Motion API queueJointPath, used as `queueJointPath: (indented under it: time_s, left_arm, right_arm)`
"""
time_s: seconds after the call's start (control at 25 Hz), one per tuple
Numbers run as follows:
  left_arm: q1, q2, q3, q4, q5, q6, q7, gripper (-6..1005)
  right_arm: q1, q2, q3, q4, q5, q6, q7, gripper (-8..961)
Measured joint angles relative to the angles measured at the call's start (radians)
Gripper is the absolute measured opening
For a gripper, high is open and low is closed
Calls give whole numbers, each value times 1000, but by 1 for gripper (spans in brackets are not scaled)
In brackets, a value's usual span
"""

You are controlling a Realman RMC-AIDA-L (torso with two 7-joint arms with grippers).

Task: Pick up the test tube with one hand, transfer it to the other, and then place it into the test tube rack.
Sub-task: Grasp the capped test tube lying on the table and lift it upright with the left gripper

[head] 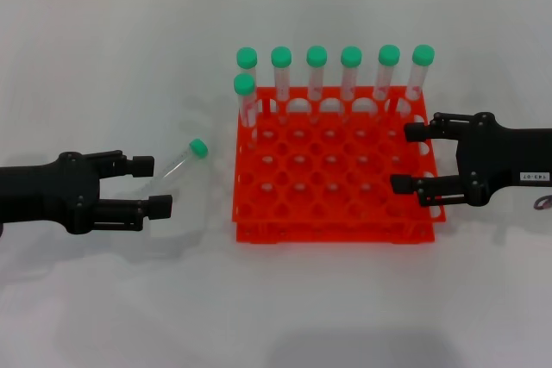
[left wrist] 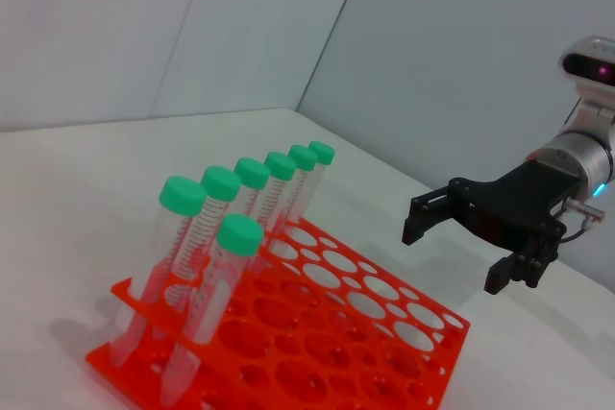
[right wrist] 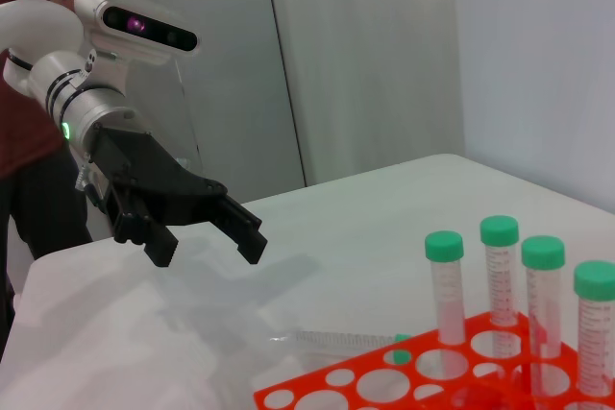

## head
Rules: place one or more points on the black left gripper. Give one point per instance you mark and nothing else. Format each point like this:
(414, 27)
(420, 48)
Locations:
(43, 191)

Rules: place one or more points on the green-capped test tube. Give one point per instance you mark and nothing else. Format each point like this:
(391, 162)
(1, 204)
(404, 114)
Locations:
(198, 147)

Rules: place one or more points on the green-capped tube with red print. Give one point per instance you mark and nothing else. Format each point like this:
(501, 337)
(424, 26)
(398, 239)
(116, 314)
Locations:
(351, 57)
(423, 55)
(389, 55)
(316, 56)
(246, 58)
(244, 84)
(281, 57)

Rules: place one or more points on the orange test tube rack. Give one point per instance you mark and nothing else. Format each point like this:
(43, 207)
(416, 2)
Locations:
(336, 220)

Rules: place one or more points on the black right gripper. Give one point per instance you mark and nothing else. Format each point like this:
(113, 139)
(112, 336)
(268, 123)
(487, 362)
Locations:
(496, 157)

